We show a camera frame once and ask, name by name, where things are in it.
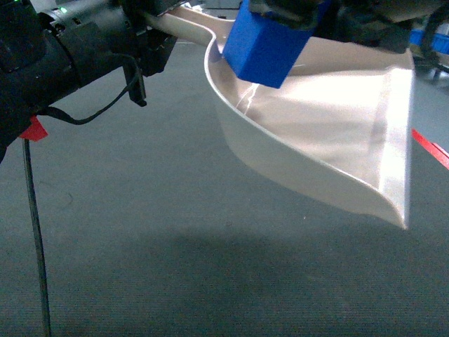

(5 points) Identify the steel flow rack shelf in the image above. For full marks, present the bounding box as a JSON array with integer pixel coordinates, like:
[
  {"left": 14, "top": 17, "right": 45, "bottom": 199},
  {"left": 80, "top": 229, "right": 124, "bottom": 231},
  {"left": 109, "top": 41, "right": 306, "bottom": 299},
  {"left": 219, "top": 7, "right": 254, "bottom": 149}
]
[{"left": 409, "top": 29, "right": 448, "bottom": 74}]

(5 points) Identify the black cable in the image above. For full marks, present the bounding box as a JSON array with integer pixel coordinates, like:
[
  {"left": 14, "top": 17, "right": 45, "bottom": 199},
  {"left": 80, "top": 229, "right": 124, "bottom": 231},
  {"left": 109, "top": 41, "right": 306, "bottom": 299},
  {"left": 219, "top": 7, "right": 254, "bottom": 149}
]
[{"left": 21, "top": 52, "right": 141, "bottom": 337}]

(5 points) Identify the beige plastic scoop tray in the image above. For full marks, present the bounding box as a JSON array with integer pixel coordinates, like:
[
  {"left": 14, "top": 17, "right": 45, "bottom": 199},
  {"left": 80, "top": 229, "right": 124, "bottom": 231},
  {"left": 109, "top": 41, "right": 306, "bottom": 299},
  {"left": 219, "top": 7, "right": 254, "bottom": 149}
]
[{"left": 145, "top": 6, "right": 414, "bottom": 229}]

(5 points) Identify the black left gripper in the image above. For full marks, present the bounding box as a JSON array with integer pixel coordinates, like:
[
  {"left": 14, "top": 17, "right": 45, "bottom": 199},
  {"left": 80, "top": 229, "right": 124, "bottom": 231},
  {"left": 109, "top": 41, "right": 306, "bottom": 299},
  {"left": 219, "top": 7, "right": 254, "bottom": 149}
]
[{"left": 117, "top": 0, "right": 184, "bottom": 107}]

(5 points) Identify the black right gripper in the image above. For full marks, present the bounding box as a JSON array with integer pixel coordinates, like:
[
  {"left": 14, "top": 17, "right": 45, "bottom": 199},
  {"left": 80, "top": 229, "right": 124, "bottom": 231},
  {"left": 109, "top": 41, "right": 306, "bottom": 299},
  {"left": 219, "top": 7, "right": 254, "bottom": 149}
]
[{"left": 249, "top": 1, "right": 448, "bottom": 53}]

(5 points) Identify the blue plastic jug part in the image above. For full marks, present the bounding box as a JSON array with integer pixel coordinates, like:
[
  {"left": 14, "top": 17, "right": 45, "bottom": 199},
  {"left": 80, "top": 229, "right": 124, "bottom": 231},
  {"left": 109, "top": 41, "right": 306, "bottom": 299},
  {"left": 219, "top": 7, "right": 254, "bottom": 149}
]
[{"left": 223, "top": 0, "right": 330, "bottom": 88}]

